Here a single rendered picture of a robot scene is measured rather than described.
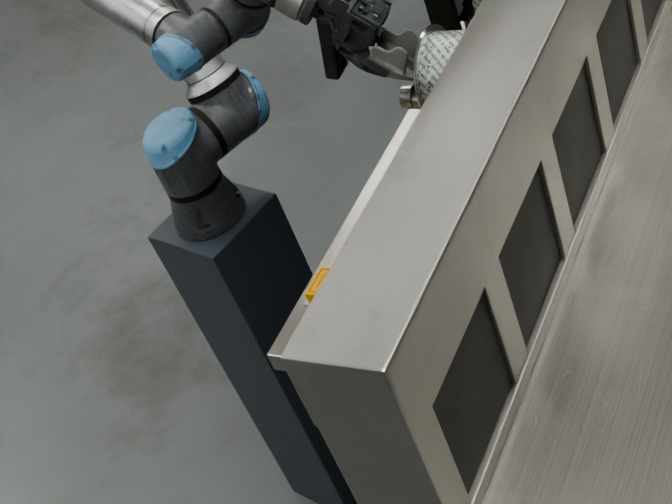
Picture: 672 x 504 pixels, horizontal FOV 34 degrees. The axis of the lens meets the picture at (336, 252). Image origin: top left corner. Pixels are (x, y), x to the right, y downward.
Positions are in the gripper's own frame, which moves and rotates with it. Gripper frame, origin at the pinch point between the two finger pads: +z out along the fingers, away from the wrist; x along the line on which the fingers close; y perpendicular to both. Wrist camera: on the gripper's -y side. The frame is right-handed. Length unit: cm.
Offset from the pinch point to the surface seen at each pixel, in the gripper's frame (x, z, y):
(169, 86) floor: 168, -87, -233
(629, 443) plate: -78, 29, 51
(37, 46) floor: 202, -165, -298
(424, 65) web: -6.0, 0.5, 8.1
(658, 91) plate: -33, 24, 46
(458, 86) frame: -60, 4, 58
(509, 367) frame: -75, 19, 47
